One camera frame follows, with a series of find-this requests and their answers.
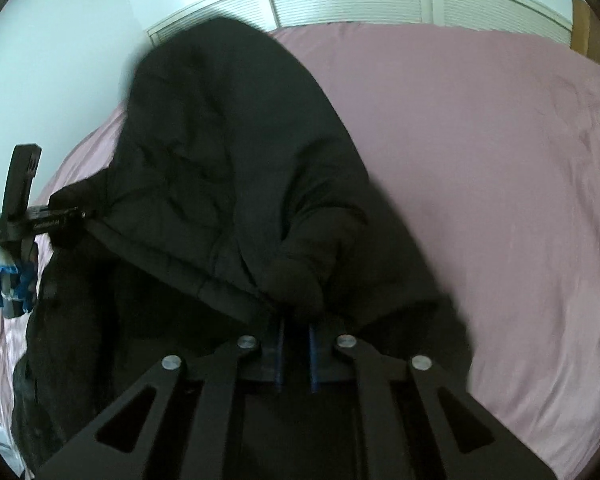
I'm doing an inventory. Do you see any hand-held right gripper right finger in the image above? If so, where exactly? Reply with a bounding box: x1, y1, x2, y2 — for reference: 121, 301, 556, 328
308, 324, 557, 480

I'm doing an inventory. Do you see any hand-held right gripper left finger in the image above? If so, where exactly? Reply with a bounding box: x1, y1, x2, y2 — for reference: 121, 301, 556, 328
36, 317, 288, 480

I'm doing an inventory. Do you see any black hooded puffer jacket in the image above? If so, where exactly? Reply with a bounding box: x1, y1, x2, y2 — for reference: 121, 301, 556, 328
10, 16, 477, 480

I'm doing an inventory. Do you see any pink bed blanket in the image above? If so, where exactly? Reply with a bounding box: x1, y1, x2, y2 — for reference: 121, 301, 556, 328
0, 22, 600, 480

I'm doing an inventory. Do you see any wooden headboard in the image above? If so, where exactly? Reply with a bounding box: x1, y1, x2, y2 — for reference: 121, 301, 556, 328
570, 0, 595, 57

